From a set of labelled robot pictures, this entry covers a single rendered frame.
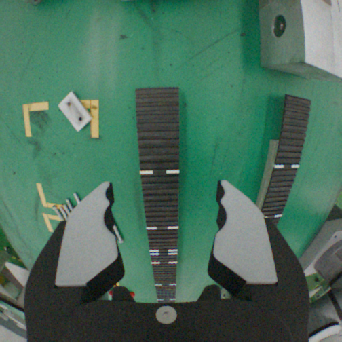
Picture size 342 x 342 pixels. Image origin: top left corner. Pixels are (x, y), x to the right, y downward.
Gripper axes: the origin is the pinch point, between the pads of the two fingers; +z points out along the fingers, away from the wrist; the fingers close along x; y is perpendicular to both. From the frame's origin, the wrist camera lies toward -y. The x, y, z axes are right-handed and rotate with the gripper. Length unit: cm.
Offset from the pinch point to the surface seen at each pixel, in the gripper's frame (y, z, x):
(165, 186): 6.6, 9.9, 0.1
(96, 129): -1.0, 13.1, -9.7
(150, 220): 12.8, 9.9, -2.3
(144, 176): 4.8, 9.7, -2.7
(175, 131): -1.1, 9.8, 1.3
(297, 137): -1.1, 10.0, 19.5
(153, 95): -5.4, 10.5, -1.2
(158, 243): 18.1, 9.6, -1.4
